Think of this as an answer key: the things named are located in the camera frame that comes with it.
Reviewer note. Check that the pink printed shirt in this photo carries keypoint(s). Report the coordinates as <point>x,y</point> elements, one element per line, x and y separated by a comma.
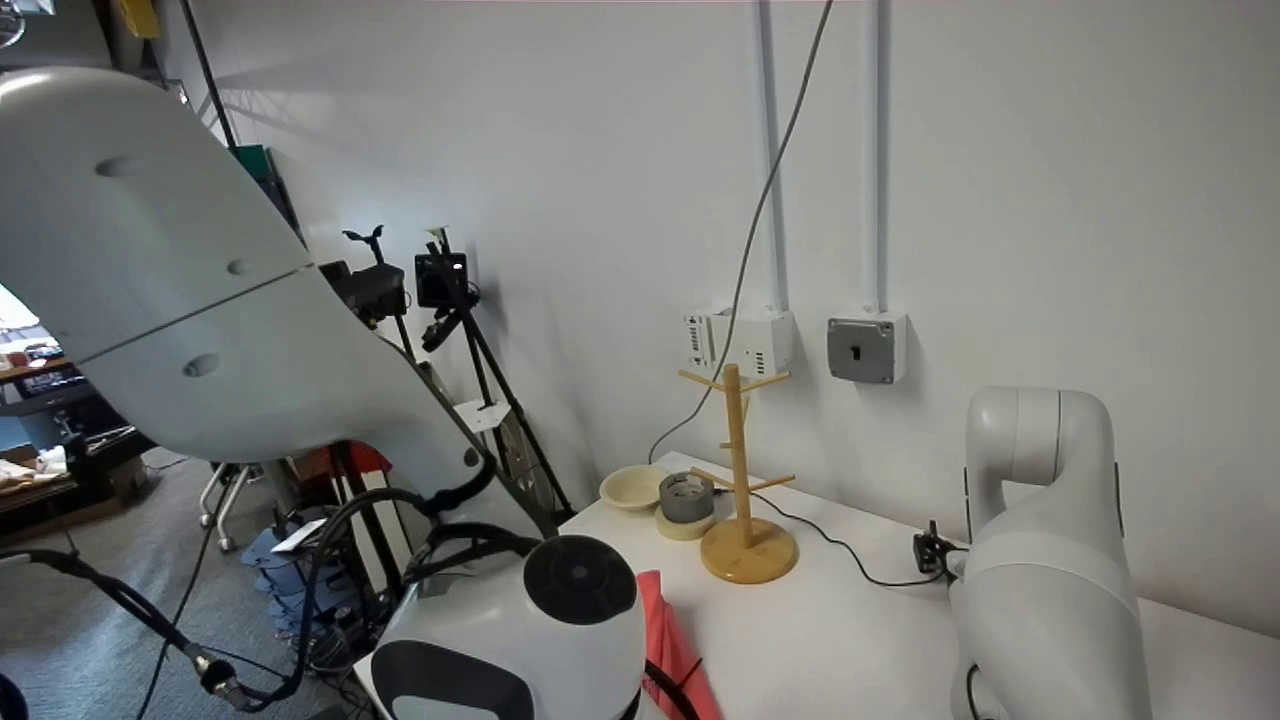
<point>667,655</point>

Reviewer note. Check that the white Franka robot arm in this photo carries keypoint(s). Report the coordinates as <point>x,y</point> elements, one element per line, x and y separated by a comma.
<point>162,267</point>

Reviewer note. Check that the white arm with blue base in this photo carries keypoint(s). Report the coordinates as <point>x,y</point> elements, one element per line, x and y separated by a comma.
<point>1053,602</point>

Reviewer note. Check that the cream plastic bowl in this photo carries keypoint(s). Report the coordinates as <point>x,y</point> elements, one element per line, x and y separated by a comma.
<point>631,489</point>

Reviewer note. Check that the black tripod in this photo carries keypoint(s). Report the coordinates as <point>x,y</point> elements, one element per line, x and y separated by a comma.
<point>514,433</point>

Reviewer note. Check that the wooden mug tree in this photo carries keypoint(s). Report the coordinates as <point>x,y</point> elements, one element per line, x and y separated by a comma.
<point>746,551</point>

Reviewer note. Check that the grey junction box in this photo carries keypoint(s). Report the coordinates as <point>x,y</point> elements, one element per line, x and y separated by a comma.
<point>867,348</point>

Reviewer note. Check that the white office chair base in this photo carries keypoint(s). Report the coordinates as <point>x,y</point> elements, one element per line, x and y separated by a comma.
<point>224,501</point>

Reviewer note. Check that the cluttered background shelf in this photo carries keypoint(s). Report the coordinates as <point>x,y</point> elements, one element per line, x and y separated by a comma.
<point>54,402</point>

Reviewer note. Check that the white wall socket outlet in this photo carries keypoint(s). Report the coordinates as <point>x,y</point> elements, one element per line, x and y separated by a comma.
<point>707,346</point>

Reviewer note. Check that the white wall box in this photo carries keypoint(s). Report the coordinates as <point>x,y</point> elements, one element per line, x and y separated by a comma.
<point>765,346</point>

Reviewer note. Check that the black camera on tripod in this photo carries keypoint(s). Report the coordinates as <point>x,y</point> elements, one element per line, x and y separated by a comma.
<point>447,280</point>

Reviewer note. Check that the white wall conduit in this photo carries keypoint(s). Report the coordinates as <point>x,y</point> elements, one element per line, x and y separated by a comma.
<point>774,146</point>
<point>881,146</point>

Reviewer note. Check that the black camera with clamp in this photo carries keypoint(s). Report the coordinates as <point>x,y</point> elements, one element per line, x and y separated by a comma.
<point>373,290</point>

